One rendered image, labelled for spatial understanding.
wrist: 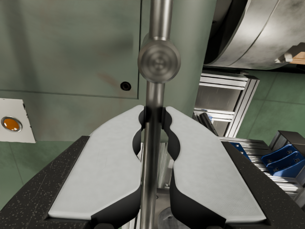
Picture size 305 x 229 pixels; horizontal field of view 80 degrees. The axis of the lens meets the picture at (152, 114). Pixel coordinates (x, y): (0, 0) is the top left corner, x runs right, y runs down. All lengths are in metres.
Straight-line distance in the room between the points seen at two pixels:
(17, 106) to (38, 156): 2.04
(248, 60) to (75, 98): 0.28
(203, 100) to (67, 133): 1.25
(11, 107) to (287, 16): 0.39
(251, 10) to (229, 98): 1.27
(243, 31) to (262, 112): 1.73
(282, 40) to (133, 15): 0.21
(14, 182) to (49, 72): 2.59
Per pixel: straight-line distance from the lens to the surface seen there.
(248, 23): 0.29
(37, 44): 0.27
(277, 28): 0.32
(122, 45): 0.24
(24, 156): 2.43
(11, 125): 0.34
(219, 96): 1.50
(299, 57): 0.78
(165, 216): 0.59
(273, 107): 2.03
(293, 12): 0.31
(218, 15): 0.33
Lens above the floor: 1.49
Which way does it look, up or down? 60 degrees down
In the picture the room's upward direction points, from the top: 179 degrees clockwise
